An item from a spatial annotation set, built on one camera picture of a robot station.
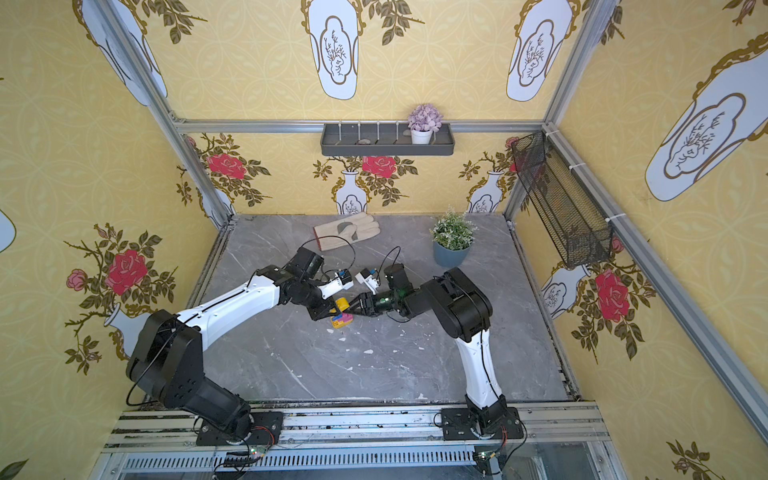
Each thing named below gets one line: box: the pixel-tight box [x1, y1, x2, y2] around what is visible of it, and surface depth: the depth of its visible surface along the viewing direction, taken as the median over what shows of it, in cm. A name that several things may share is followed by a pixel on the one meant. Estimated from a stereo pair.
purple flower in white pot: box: [408, 103, 444, 145], surface depth 85 cm
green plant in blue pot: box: [429, 207, 478, 268], surface depth 100 cm
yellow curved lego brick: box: [335, 297, 350, 312], surface depth 87 cm
